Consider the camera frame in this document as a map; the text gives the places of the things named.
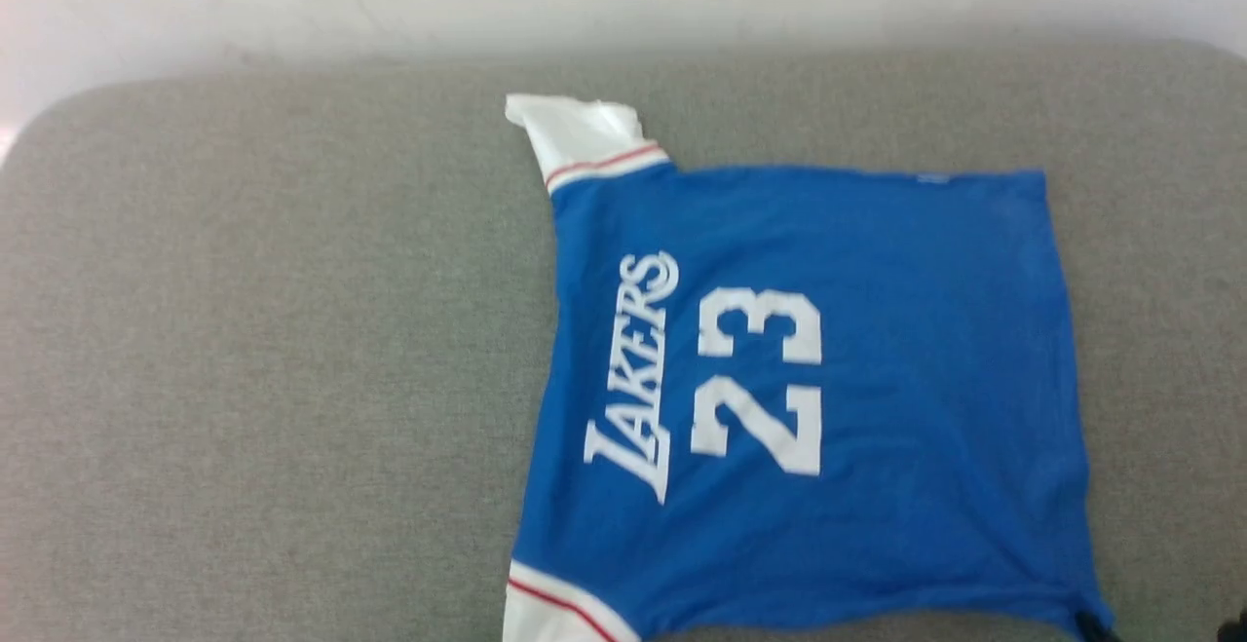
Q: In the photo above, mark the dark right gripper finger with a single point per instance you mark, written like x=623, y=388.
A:
x=1099, y=632
x=1237, y=630

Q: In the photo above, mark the grey fabric sofa cushion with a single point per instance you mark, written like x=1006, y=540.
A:
x=244, y=330

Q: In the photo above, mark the blue Lakers 23 jersey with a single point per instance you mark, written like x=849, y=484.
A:
x=925, y=330

